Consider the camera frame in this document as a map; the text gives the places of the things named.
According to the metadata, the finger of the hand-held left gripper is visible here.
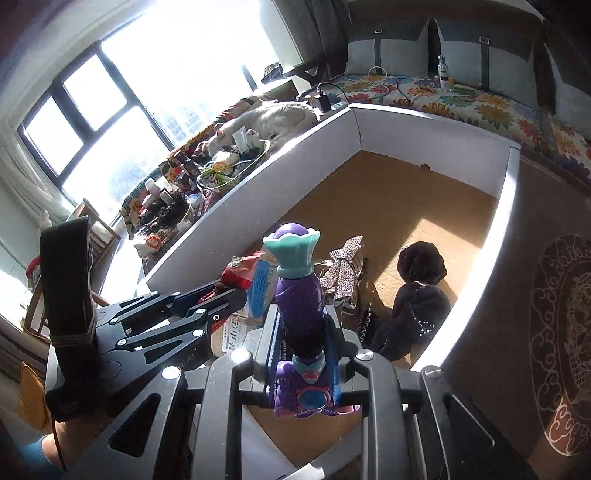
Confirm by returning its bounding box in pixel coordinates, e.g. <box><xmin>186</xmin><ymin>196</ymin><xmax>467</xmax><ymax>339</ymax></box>
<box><xmin>108</xmin><ymin>285</ymin><xmax>222</xmax><ymax>324</ymax></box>
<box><xmin>115</xmin><ymin>288</ymin><xmax>249</xmax><ymax>363</ymax></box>

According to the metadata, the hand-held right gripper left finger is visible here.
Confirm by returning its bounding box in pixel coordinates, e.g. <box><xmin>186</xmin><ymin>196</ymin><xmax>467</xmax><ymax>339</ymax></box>
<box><xmin>51</xmin><ymin>309</ymin><xmax>282</xmax><ymax>480</ymax></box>

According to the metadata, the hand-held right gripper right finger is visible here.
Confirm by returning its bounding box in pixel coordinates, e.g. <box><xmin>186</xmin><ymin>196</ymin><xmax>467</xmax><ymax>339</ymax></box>
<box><xmin>323</xmin><ymin>309</ymin><xmax>536</xmax><ymax>480</ymax></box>

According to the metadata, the red packet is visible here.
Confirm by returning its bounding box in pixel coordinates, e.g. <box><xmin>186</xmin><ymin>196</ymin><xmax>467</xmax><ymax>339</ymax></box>
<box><xmin>221</xmin><ymin>255</ymin><xmax>259</xmax><ymax>289</ymax></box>

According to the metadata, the blue white cream carton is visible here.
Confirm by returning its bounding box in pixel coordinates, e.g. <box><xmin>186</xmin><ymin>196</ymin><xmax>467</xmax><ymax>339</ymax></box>
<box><xmin>222</xmin><ymin>258</ymin><xmax>280</xmax><ymax>356</ymax></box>

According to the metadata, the purple teal toy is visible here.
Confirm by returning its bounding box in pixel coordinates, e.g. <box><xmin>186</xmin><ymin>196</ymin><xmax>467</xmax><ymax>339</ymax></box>
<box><xmin>262</xmin><ymin>223</ymin><xmax>361</xmax><ymax>418</ymax></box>

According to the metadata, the black fuzzy glove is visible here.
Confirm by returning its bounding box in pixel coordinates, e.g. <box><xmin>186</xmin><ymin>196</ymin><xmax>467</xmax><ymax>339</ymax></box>
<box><xmin>398</xmin><ymin>241</ymin><xmax>448</xmax><ymax>283</ymax></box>
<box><xmin>358</xmin><ymin>281</ymin><xmax>452</xmax><ymax>362</ymax></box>

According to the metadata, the rhinestone bow hair clip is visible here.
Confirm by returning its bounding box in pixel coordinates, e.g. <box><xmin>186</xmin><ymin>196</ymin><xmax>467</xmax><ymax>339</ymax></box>
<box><xmin>322</xmin><ymin>236</ymin><xmax>365</xmax><ymax>310</ymax></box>

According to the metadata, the white cardboard box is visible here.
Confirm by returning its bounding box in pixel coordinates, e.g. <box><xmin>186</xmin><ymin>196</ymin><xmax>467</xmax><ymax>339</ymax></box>
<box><xmin>136</xmin><ymin>102</ymin><xmax>522</xmax><ymax>480</ymax></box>

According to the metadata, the person's left forearm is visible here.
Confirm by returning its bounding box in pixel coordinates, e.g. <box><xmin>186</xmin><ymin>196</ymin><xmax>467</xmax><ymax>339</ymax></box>
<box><xmin>14</xmin><ymin>415</ymin><xmax>93</xmax><ymax>480</ymax></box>

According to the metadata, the wooden chair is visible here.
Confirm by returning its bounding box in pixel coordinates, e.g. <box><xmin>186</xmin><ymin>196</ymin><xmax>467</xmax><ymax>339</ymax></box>
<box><xmin>25</xmin><ymin>198</ymin><xmax>121</xmax><ymax>342</ymax></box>

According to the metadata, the white red label bottle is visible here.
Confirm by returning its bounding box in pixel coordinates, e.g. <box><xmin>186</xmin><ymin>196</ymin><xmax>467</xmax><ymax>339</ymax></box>
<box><xmin>134</xmin><ymin>232</ymin><xmax>162</xmax><ymax>259</ymax></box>

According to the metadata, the round glass bowl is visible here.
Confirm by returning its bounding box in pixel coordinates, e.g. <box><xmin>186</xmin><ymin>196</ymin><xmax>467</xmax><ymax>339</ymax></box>
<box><xmin>139</xmin><ymin>189</ymin><xmax>195</xmax><ymax>236</ymax></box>

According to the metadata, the oval glass bowl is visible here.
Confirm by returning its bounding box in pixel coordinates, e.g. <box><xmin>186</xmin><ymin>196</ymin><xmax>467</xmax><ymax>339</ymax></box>
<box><xmin>196</xmin><ymin>138</ymin><xmax>271</xmax><ymax>190</ymax></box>

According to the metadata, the window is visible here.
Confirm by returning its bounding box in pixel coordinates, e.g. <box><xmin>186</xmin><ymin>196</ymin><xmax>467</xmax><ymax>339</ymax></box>
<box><xmin>18</xmin><ymin>0</ymin><xmax>305</xmax><ymax>222</ymax></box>

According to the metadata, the white cat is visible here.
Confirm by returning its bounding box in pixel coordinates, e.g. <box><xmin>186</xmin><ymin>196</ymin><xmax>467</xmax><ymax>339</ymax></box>
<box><xmin>203</xmin><ymin>102</ymin><xmax>319</xmax><ymax>155</ymax></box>

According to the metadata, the grey curtain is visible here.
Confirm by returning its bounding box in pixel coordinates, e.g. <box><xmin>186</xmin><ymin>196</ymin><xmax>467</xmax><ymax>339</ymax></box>
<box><xmin>272</xmin><ymin>0</ymin><xmax>352</xmax><ymax>79</ymax></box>

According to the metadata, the floral sofa cover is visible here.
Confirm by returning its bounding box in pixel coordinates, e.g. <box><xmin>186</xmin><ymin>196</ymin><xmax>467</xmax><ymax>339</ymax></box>
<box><xmin>330</xmin><ymin>74</ymin><xmax>591</xmax><ymax>181</ymax></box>

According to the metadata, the grey sofa pillow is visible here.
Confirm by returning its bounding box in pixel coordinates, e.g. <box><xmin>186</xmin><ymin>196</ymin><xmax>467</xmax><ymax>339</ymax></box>
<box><xmin>346</xmin><ymin>21</ymin><xmax>432</xmax><ymax>77</ymax></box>
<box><xmin>434</xmin><ymin>18</ymin><xmax>543</xmax><ymax>107</ymax></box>
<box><xmin>545</xmin><ymin>23</ymin><xmax>591</xmax><ymax>134</ymax></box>

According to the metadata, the black cable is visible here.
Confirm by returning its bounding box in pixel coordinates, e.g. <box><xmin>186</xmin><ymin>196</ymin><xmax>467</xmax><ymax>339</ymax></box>
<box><xmin>316</xmin><ymin>76</ymin><xmax>411</xmax><ymax>100</ymax></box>

